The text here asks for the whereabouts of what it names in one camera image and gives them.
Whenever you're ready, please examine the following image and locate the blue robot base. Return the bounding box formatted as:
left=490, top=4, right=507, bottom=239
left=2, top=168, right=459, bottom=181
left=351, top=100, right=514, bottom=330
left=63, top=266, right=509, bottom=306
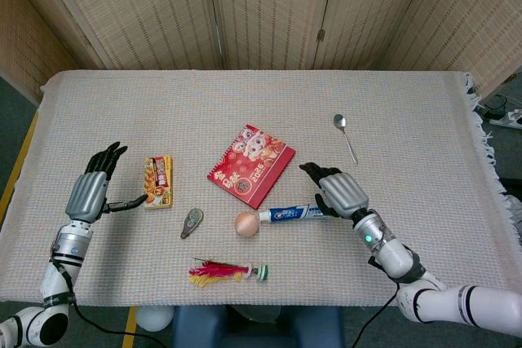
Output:
left=170, top=306, right=346, bottom=348

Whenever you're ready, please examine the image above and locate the colourful feather shuttlecock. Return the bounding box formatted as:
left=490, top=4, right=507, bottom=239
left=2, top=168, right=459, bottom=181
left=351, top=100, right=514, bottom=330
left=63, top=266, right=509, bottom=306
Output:
left=188, top=257, right=270, bottom=288

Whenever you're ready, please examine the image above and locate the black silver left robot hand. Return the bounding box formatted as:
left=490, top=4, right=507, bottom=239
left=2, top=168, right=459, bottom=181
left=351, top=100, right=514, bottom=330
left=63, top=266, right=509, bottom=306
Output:
left=64, top=141, right=148, bottom=222

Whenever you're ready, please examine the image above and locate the metal spoon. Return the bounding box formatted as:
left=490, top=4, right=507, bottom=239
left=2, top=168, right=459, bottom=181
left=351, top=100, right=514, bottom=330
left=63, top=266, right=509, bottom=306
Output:
left=333, top=113, right=359, bottom=165

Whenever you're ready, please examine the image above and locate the white power strip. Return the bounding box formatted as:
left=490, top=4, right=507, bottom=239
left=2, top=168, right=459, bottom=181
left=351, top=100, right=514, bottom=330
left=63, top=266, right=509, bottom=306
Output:
left=488, top=109, right=522, bottom=130

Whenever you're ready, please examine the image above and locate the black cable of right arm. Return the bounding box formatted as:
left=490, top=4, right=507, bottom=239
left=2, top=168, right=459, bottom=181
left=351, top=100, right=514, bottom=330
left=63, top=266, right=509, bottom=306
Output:
left=350, top=278, right=403, bottom=348

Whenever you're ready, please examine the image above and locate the blue white toothpaste tube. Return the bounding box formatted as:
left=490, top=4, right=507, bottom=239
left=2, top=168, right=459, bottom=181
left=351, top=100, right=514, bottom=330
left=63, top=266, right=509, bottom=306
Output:
left=258, top=203, right=331, bottom=223

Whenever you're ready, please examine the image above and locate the beige woven tablecloth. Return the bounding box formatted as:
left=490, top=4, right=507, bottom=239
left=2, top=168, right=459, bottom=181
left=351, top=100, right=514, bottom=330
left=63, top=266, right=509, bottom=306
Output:
left=0, top=69, right=522, bottom=308

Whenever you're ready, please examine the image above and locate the beige woven folding screen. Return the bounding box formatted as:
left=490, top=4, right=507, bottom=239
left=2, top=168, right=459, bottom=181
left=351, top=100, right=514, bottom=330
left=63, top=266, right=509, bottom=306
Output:
left=0, top=0, right=522, bottom=100

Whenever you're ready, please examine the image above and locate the white round ball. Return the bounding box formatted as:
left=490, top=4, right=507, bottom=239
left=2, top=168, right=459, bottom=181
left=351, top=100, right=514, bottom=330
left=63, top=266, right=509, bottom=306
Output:
left=135, top=306, right=175, bottom=333

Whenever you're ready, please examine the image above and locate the grey correction tape dispenser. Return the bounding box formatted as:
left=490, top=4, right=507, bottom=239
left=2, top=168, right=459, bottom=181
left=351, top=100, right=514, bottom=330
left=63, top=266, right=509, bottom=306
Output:
left=179, top=208, right=204, bottom=240

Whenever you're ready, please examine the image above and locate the black power strip cable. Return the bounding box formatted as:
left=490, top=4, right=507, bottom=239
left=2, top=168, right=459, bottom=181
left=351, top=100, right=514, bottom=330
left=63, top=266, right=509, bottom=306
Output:
left=484, top=94, right=511, bottom=116

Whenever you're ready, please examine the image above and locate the yellow curry box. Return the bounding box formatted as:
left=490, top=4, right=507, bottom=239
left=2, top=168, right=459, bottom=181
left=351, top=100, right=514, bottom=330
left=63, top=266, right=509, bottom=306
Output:
left=143, top=155, right=174, bottom=210

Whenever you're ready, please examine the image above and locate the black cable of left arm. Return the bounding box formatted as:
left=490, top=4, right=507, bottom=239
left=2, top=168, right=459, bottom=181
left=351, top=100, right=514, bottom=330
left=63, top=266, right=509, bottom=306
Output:
left=51, top=260, right=168, bottom=348

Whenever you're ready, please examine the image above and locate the red spiral desk calendar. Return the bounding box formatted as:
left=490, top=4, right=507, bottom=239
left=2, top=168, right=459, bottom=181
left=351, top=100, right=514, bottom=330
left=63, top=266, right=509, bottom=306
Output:
left=206, top=123, right=296, bottom=210

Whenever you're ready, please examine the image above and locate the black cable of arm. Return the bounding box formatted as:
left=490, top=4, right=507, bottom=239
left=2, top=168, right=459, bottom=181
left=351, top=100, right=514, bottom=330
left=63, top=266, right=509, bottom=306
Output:
left=350, top=278, right=403, bottom=348
left=51, top=260, right=168, bottom=348

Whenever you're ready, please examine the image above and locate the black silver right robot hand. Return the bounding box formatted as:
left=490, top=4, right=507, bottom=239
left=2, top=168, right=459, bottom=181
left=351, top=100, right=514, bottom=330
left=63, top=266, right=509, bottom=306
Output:
left=299, top=162, right=370, bottom=221

